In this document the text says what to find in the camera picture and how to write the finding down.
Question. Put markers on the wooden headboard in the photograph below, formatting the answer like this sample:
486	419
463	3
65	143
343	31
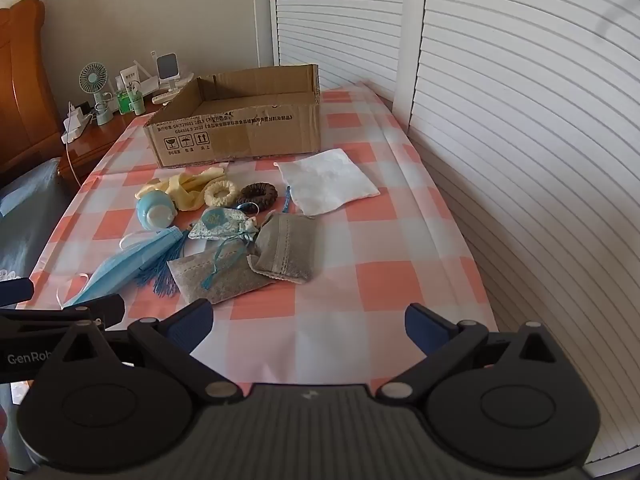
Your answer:
25	85

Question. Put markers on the blue face mask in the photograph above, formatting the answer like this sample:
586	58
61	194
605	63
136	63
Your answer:
130	260

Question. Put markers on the pink white checkered tablecloth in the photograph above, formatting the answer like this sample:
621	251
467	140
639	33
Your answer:
350	260

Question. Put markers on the brown knitted scrunchie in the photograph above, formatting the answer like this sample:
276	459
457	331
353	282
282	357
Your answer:
245	191

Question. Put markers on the light blue round container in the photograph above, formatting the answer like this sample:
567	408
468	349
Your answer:
155	210

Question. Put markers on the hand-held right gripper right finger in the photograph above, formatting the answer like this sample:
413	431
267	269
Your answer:
425	327

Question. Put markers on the white remote control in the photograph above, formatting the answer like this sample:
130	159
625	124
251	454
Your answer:
161	98

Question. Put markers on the grey blue bedding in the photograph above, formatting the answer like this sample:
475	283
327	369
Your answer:
30	210

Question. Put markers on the grey sachet with lace strip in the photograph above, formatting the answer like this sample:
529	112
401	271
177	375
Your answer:
285	250

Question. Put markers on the pale green mini fan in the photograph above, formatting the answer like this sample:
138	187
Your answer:
93	80

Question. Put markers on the pale yellow cloth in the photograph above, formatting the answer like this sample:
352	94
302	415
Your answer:
187	195

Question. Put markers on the brown cardboard box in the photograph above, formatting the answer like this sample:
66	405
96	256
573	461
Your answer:
240	132

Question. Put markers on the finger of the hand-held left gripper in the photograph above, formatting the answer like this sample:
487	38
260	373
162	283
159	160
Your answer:
15	292
50	317

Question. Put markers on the white phone stand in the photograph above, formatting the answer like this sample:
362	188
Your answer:
167	67

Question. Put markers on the narrow white louvered door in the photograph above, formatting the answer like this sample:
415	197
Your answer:
345	20

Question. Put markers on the white square cloth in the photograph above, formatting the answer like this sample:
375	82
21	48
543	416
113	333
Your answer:
325	180

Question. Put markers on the blue tassel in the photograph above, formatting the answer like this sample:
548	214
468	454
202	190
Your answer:
164	275

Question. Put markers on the wide white louvered door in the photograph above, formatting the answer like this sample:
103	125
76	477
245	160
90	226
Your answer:
525	135

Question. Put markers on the cream knitted scrunchie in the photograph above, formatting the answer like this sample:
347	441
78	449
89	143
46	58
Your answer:
209	194

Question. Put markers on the wooden nightstand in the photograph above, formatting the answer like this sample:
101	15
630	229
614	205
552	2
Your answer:
95	147

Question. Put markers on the green bottle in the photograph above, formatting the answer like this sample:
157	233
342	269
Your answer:
124	102

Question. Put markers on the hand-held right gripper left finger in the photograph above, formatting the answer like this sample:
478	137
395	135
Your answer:
192	321

